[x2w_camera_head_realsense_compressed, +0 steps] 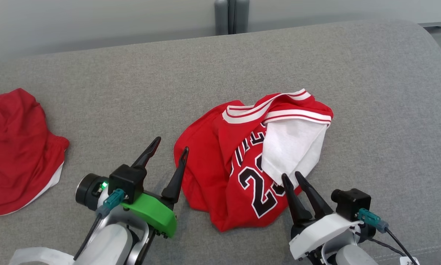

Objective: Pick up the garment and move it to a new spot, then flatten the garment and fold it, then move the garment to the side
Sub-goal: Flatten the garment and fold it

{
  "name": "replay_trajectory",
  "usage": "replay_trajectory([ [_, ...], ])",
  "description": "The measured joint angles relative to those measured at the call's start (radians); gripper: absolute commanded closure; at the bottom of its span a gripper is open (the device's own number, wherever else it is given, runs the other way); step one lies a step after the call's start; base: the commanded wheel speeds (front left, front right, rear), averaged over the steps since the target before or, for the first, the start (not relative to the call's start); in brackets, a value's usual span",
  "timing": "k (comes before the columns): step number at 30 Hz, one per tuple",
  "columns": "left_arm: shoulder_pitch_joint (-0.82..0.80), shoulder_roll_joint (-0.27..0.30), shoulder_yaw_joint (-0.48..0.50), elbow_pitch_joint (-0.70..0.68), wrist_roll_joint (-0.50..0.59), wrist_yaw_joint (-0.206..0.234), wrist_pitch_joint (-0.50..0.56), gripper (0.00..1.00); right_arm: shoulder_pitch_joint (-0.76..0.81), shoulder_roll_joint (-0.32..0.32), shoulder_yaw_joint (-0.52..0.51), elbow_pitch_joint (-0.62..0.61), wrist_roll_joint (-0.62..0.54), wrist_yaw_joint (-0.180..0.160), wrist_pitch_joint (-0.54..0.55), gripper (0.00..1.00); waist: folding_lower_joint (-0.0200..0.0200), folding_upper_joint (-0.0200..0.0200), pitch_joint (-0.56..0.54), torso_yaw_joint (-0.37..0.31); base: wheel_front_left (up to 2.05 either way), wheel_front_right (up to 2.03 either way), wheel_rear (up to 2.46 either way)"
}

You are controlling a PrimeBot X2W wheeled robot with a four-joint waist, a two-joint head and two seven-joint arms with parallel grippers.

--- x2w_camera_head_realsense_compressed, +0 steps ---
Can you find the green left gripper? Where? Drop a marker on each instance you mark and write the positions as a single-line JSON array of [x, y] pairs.
[[154, 213]]

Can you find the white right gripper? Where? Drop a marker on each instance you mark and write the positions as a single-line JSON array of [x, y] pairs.
[[319, 232]]

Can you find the red basketball jersey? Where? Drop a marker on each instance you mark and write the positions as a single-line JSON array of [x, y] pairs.
[[213, 165]]

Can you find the red shorts with white stripe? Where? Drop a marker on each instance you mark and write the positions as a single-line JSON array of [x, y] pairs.
[[17, 154]]

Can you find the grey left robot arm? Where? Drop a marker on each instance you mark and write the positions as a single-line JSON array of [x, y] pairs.
[[109, 243]]

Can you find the grey fabric sofa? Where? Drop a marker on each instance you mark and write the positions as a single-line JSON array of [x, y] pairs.
[[205, 66]]

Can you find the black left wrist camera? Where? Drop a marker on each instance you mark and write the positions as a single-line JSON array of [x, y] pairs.
[[126, 182]]

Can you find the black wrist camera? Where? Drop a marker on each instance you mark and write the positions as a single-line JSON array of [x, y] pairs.
[[126, 182], [351, 202]]

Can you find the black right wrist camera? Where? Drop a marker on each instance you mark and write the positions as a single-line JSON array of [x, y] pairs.
[[351, 202]]

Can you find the grey vertical post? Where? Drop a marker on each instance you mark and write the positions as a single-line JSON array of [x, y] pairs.
[[231, 16]]

